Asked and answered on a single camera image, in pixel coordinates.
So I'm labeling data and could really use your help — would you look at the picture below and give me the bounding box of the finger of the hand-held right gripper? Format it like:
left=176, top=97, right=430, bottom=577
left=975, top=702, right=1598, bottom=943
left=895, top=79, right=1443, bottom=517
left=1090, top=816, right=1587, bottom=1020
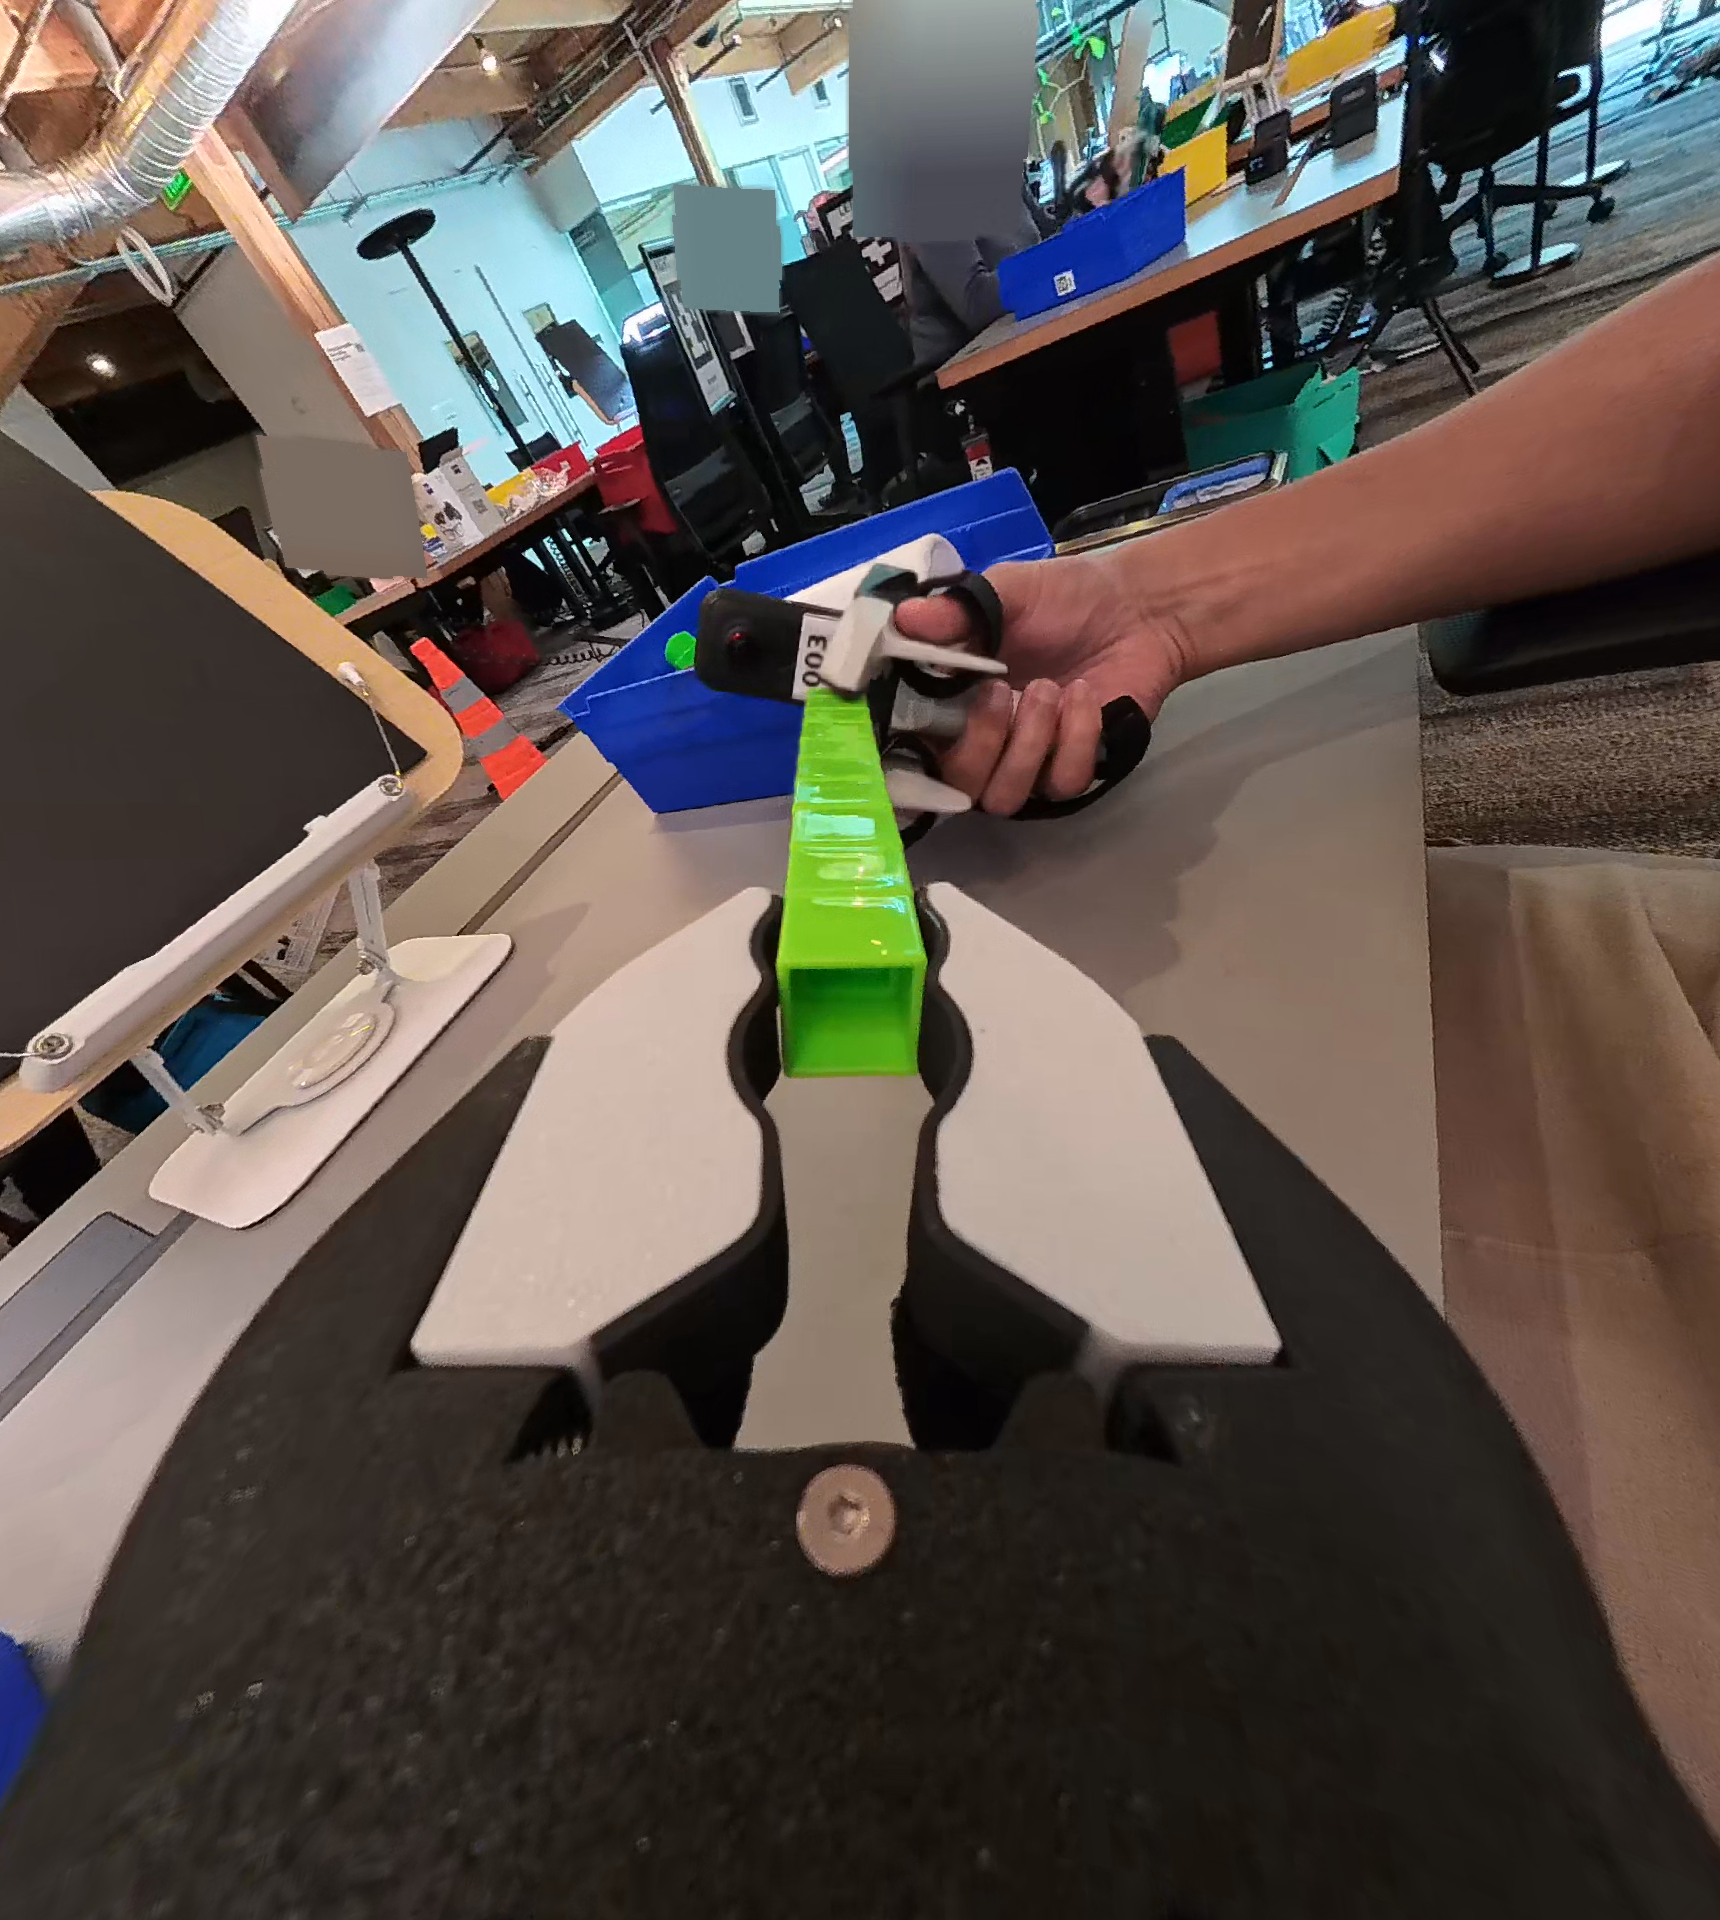
left=815, top=591, right=901, bottom=700
left=883, top=726, right=980, bottom=850

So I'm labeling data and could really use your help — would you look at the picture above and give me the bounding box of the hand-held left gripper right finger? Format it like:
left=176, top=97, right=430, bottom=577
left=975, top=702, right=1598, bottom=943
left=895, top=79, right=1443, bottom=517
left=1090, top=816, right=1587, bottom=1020
left=896, top=882, right=1282, bottom=1374

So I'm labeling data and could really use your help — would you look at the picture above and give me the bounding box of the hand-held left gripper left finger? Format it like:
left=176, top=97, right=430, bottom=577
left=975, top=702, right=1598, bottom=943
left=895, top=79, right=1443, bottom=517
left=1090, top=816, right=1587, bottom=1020
left=413, top=883, right=790, bottom=1374

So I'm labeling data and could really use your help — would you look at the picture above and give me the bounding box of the lime green segmented stick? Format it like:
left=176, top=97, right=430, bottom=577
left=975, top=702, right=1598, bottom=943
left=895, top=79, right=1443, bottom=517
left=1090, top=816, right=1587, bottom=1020
left=777, top=692, right=938, bottom=1079

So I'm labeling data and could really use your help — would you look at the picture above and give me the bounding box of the person's right forearm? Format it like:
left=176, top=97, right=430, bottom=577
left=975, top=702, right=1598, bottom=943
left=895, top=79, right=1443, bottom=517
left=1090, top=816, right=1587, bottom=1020
left=1161, top=215, right=1720, bottom=700

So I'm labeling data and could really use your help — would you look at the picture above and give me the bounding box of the person's right hand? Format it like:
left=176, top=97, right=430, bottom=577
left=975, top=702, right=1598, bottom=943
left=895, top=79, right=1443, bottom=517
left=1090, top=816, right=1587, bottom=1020
left=890, top=545, right=1197, bottom=821

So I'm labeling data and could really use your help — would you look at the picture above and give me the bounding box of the orange traffic cone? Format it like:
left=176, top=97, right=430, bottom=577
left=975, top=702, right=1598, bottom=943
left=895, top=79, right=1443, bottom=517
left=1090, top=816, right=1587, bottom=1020
left=407, top=633, right=550, bottom=801

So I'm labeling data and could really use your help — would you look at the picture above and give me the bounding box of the white printed box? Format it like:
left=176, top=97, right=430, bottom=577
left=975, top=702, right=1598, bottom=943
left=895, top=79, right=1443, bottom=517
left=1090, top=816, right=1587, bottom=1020
left=413, top=449, right=506, bottom=550

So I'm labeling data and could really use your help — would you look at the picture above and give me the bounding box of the blue bin with white label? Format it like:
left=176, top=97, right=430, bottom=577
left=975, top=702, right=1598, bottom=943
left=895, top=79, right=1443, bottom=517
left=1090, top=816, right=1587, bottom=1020
left=998, top=168, right=1191, bottom=320

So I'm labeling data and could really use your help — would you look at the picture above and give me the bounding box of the green crate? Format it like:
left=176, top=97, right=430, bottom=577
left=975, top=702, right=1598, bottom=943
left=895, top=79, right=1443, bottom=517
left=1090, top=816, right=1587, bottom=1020
left=1182, top=362, right=1364, bottom=485

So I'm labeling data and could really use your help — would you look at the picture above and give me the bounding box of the black floor lamp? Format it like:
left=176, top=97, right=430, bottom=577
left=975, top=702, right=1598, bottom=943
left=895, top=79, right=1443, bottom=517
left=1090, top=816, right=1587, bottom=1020
left=356, top=210, right=533, bottom=468

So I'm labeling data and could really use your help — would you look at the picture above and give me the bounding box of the person's light clothing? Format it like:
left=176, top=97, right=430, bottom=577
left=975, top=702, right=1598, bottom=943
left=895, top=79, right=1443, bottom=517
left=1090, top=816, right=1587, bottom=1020
left=1427, top=816, right=1720, bottom=1920

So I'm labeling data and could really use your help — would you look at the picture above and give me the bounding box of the wooden background table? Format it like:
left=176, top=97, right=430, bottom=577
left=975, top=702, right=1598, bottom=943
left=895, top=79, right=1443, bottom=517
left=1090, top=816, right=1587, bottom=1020
left=934, top=103, right=1410, bottom=391

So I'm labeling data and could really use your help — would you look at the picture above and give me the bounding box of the black board with wooden rim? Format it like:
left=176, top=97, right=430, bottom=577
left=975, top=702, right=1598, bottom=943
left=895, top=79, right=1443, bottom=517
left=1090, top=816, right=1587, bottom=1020
left=0, top=366, right=468, bottom=1187

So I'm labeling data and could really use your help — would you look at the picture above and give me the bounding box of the black chair armrest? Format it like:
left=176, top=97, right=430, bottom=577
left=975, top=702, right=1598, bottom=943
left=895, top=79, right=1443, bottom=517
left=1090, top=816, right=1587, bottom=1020
left=1423, top=523, right=1720, bottom=700

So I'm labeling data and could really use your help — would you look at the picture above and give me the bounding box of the black office chair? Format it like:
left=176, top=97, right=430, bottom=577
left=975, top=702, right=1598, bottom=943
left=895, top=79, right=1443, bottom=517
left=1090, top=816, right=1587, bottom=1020
left=1401, top=0, right=1629, bottom=287

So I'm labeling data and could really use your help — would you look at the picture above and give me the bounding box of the silver air duct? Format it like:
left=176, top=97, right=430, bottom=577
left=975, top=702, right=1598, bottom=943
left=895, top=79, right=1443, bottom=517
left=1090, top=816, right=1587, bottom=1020
left=0, top=0, right=309, bottom=287

